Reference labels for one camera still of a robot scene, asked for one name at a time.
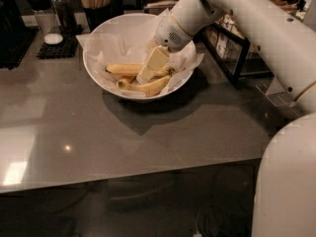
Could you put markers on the yellow banana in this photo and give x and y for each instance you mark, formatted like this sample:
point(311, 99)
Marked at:
point(131, 70)
point(150, 89)

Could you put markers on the glass sugar dispenser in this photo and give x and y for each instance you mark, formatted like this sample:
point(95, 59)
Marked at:
point(46, 20)

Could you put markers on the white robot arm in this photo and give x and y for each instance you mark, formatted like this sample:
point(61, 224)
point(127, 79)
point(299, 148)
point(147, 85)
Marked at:
point(284, 203)

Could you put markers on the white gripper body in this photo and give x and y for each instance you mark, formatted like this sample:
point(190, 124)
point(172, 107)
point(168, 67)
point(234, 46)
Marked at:
point(169, 33)

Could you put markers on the black wire condiment rack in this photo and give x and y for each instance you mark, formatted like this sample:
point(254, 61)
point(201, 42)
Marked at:
point(232, 51)

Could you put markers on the white paper liner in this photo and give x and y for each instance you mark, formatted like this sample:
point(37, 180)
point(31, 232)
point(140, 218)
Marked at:
point(115, 46)

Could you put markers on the black rubber mat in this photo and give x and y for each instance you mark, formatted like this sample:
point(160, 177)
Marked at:
point(65, 49)

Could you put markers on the brown sugar packets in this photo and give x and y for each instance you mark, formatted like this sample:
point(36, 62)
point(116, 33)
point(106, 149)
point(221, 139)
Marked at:
point(285, 6)

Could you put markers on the cup of wooden stirrers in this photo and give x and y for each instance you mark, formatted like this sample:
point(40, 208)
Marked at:
point(96, 11)

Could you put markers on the large black mat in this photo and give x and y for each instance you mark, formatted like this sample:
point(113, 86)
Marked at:
point(13, 53)

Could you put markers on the dark glass shaker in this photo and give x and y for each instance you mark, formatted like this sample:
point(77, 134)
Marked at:
point(65, 16)

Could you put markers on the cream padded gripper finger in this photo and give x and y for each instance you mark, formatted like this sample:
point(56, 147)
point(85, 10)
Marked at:
point(158, 57)

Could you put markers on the white bowl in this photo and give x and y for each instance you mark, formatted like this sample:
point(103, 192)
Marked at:
point(108, 27)

